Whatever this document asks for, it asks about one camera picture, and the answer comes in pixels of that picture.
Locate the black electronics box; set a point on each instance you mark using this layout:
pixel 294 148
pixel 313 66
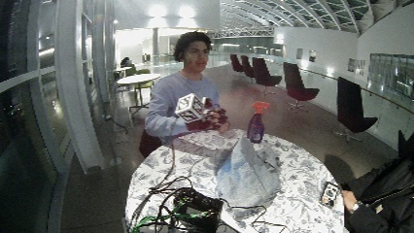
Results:
pixel 198 207

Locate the white column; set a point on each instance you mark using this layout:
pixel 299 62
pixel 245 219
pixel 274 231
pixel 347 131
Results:
pixel 74 84

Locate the the person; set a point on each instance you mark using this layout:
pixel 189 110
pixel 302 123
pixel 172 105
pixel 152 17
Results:
pixel 172 93

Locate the round white table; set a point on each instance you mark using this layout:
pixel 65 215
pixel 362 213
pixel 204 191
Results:
pixel 137 78

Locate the glass wall panel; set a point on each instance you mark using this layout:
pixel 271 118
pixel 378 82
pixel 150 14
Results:
pixel 391 76

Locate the dark red chair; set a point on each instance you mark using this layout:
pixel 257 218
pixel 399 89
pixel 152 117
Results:
pixel 297 86
pixel 235 63
pixel 353 108
pixel 263 75
pixel 148 143
pixel 246 67

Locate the purple spray bottle orange trigger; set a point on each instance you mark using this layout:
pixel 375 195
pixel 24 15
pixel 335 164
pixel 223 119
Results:
pixel 255 126

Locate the wristwatch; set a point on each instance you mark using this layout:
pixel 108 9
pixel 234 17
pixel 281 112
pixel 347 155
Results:
pixel 355 207

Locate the floral tablecloth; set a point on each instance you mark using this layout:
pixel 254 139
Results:
pixel 301 181

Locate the green chair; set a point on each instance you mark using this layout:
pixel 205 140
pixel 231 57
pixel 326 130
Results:
pixel 144 85
pixel 142 71

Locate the framed wall picture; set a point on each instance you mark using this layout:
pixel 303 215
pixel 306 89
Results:
pixel 351 65
pixel 311 55
pixel 361 67
pixel 298 53

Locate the smartphone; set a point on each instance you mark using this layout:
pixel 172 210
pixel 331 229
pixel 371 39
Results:
pixel 330 194

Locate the grey cloth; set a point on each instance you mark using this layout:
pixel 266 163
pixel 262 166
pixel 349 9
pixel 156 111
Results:
pixel 246 176

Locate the white marker cube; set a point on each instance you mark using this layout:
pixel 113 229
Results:
pixel 189 108

